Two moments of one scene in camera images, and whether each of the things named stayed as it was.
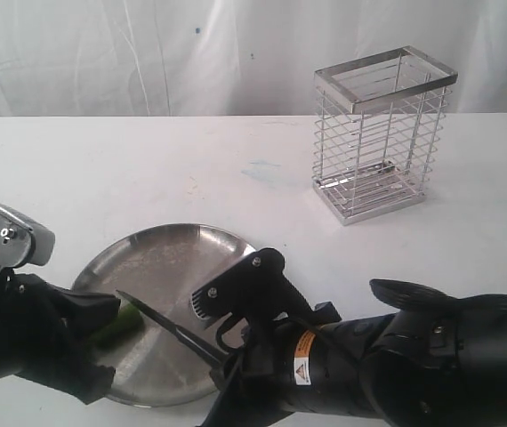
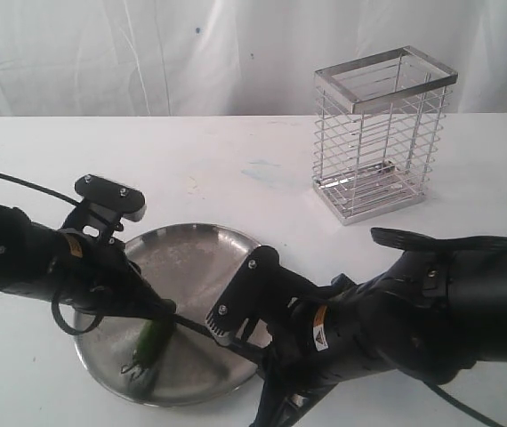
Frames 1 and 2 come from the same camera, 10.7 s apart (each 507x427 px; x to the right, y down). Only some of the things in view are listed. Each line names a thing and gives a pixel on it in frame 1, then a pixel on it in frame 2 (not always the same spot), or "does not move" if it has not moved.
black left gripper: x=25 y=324 → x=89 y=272
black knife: x=197 y=344 → x=212 y=334
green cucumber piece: x=120 y=332 → x=153 y=339
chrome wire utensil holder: x=377 y=130 does not move
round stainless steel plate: x=159 y=268 does not move
